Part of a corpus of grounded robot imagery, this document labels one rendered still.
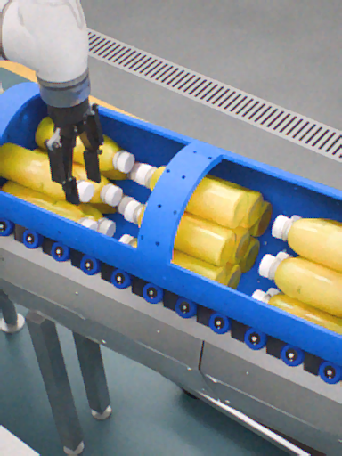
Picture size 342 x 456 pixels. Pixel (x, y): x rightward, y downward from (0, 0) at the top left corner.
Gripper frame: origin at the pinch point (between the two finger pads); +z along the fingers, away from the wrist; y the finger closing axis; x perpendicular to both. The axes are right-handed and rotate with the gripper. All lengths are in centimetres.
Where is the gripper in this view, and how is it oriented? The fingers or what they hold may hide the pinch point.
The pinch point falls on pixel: (82, 180)
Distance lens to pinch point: 169.4
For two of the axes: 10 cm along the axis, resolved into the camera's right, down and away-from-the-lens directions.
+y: 5.3, -6.3, 5.6
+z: 0.6, 6.9, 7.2
